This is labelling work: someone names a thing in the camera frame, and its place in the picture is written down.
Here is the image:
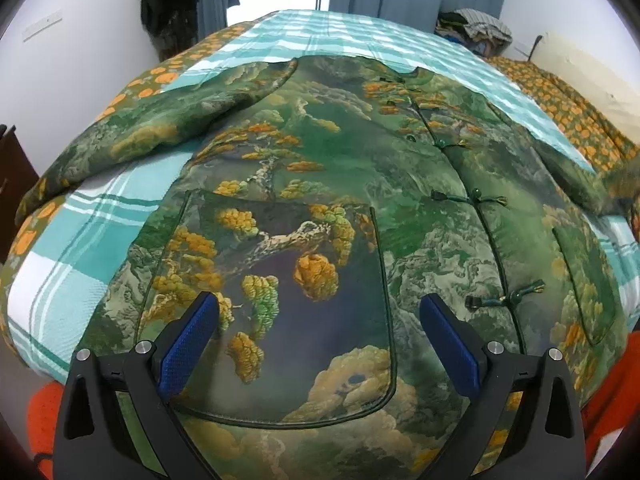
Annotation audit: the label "green landscape print jacket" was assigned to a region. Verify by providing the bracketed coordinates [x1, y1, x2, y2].
[14, 54, 640, 480]

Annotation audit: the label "pile of clothes on chair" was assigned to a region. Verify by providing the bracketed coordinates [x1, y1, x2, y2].
[435, 9, 513, 58]

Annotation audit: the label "red trousers of operator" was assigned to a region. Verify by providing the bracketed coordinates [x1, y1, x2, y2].
[26, 330, 639, 479]

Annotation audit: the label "teal white plaid blanket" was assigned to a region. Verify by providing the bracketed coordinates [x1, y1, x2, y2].
[1, 10, 639, 380]

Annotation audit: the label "dark brown wooden nightstand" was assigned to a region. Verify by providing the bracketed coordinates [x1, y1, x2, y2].
[0, 124, 38, 263]

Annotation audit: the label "olive orange floral quilt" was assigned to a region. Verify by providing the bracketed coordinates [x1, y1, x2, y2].
[487, 56, 639, 172]

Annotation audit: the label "cream pillow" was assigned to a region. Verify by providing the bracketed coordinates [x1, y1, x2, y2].
[530, 32, 639, 144]

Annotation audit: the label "hanging coats with yellow hood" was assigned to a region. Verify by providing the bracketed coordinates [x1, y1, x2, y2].
[140, 0, 198, 62]

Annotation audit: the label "white wall switch plate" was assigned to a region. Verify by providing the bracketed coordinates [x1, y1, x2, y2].
[22, 9, 63, 42]

